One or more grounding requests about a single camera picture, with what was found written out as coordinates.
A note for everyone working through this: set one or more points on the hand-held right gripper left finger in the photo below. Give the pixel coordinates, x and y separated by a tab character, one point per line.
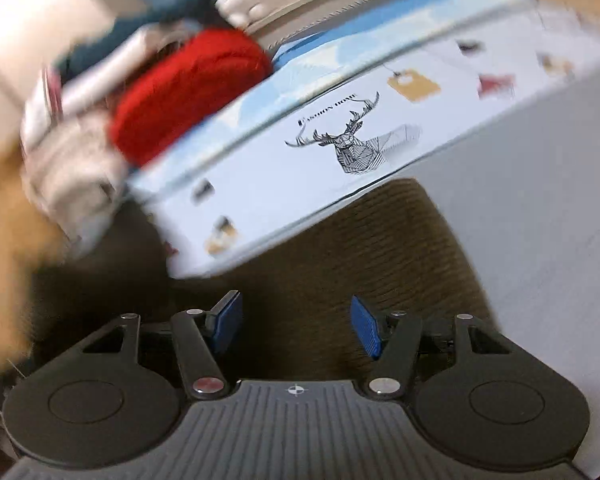
228	321

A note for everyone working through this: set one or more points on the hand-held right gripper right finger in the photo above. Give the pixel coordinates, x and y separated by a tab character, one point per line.
365	327

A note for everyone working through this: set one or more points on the printed white grey bedsheet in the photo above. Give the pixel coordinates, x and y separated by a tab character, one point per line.
290	180

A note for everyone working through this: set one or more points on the cream fluffy blanket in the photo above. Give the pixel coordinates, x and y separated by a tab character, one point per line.
75	180

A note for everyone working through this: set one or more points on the red fluffy blanket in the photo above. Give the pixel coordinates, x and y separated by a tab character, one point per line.
180	95

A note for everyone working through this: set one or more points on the blue leaf-patterned quilt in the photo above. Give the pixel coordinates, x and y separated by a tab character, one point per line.
300	60

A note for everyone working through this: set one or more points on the white folded cloth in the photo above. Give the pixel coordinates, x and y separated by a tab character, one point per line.
110	60

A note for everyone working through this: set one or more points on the blue shark plush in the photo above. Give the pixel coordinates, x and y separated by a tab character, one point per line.
130	25

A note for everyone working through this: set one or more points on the white plush toy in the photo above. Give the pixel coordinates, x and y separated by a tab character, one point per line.
237	5

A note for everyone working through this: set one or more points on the beige windowsill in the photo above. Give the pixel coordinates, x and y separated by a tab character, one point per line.
305	0

